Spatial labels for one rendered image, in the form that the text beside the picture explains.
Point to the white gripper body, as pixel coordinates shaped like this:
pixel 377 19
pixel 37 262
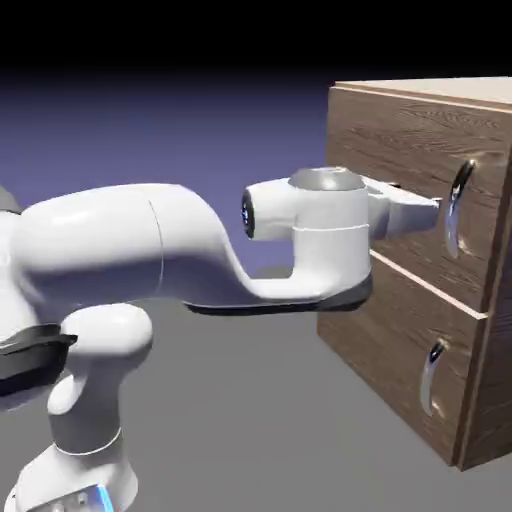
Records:
pixel 412 218

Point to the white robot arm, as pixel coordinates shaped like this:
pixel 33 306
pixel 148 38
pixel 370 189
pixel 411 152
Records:
pixel 120 240

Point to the wood cabinet door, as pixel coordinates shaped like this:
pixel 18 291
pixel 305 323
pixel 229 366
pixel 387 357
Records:
pixel 400 160
pixel 384 360

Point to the dark wood cabinet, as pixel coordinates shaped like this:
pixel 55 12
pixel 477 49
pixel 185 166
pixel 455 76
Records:
pixel 492 280

